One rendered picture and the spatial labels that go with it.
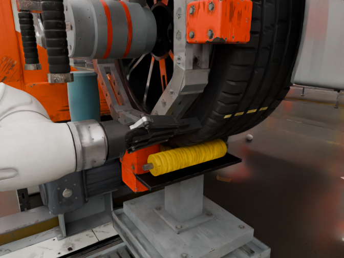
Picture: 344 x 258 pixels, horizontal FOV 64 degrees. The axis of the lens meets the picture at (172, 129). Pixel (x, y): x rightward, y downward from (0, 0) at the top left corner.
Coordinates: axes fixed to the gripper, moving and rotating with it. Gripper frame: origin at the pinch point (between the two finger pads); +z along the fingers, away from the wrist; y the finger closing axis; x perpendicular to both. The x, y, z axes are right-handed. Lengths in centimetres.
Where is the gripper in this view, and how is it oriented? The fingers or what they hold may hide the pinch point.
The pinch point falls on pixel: (186, 125)
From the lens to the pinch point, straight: 63.0
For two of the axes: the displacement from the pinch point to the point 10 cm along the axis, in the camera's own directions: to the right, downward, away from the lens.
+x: -3.9, -8.5, 3.6
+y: 3.9, -5.1, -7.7
